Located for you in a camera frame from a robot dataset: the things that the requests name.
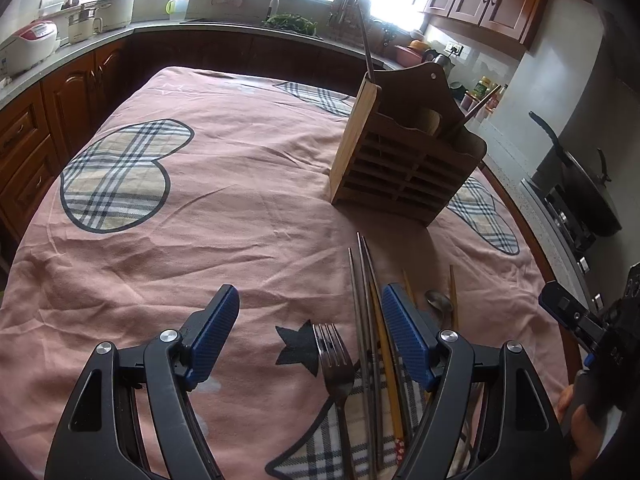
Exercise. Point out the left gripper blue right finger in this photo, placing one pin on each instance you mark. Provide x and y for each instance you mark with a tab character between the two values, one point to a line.
517	435

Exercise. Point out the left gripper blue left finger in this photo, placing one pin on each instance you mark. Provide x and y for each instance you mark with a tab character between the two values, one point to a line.
99	434

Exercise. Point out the short wooden chopstick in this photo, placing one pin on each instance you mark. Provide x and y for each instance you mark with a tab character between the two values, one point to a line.
453	299

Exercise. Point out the steel spoon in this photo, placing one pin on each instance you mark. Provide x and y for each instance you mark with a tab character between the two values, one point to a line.
443	307

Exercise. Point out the brown chopstick with dotted end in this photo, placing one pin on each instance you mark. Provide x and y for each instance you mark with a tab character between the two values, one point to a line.
408	287

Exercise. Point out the small steel fork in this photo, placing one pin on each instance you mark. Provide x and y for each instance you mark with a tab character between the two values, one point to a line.
339	377

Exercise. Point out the long brown wooden chopstick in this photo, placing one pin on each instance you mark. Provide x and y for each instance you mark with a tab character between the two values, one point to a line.
471	113

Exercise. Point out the large steel fork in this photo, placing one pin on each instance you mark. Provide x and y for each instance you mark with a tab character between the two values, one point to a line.
365	41

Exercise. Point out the person's right hand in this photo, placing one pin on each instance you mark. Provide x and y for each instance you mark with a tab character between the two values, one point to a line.
589	439

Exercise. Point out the black wok with lid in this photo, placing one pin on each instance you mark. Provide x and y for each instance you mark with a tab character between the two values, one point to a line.
585	190

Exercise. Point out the pink cloth with plaid hearts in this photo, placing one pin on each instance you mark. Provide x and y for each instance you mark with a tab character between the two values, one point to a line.
203	179

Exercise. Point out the wooden utensil holder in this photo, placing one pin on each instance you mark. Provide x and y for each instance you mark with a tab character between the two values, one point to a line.
405	149

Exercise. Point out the condiment bottles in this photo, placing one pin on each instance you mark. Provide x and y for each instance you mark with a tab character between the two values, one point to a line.
487	89

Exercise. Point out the spice jars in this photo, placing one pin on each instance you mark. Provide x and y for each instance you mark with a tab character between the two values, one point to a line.
468	101

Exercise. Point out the stainless steel electric kettle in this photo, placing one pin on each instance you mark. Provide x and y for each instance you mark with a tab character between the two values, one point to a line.
444	61

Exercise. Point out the pink basin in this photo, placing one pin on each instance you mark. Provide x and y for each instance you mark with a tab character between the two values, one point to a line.
407	57

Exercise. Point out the white pink rice cooker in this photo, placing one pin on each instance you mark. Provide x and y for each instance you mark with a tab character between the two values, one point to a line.
27	47

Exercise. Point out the small white electric kettle pot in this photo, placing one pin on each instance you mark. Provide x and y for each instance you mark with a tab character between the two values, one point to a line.
84	24

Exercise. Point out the cream electric cooker pot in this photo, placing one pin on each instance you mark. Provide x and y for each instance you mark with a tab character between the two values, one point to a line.
112	15

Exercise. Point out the dish drying rack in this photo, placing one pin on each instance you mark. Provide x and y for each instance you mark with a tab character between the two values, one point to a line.
350	23

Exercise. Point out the green leafy vegetables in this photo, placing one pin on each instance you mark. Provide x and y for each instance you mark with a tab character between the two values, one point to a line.
292	23

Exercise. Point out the measuring jug with green handle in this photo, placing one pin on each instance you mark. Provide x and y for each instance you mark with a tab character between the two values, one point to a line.
176	9

